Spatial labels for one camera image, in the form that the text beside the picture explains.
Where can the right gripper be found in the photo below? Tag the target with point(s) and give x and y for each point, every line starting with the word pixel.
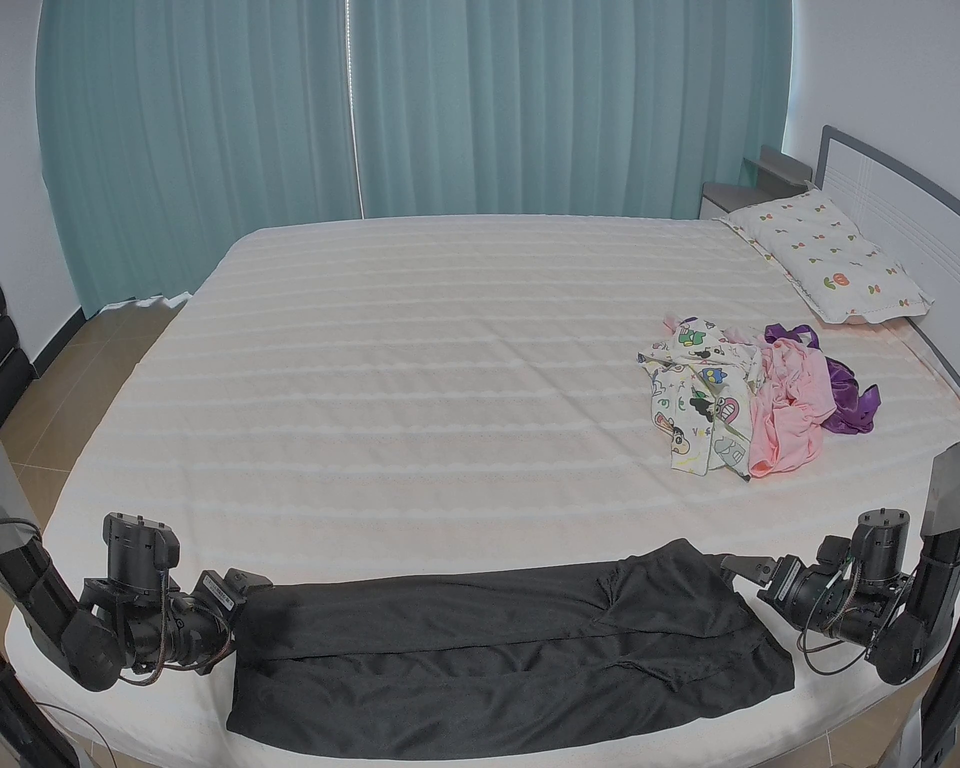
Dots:
pixel 799 592

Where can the bed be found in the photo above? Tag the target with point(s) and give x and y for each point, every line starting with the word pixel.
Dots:
pixel 420 360

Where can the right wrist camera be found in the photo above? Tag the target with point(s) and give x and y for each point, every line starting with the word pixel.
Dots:
pixel 834 553

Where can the pink garment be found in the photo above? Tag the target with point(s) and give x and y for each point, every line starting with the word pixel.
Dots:
pixel 787 420

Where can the grey bedside table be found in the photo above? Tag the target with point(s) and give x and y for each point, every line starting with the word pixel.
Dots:
pixel 731 196

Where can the purple garment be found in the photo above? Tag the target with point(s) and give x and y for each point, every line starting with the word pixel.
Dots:
pixel 851 397

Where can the black polo shirt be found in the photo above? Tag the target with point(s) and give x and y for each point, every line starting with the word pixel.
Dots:
pixel 487 645

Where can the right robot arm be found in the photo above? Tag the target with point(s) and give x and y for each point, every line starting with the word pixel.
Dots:
pixel 885 540

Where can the white printed pillow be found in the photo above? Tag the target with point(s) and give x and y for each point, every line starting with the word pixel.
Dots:
pixel 832 255

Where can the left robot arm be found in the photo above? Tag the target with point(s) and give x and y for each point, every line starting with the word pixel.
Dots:
pixel 45 592

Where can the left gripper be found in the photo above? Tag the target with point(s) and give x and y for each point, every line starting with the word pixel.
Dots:
pixel 196 630

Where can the white printed garment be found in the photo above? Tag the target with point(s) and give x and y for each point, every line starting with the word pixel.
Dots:
pixel 694 397

